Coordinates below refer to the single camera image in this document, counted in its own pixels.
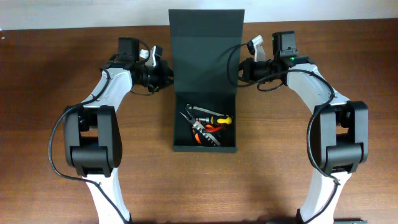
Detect yellow black screwdriver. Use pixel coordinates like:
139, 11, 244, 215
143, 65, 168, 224
198, 115, 233, 126

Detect small red cutting pliers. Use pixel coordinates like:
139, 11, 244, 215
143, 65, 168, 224
205, 124, 225, 133

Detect black box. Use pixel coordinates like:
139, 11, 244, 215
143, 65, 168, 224
169, 9, 244, 153

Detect orange screwdriver bit holder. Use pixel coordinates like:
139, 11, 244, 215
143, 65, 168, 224
192, 121, 221, 146

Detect silver double ring wrench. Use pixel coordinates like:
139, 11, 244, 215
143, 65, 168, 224
185, 104, 223, 116

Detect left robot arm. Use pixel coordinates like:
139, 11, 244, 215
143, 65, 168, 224
62, 37, 173, 223

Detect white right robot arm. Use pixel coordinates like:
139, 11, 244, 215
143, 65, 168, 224
238, 30, 369, 224

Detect orange black long-nose pliers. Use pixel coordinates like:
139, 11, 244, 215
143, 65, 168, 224
179, 111, 218, 146

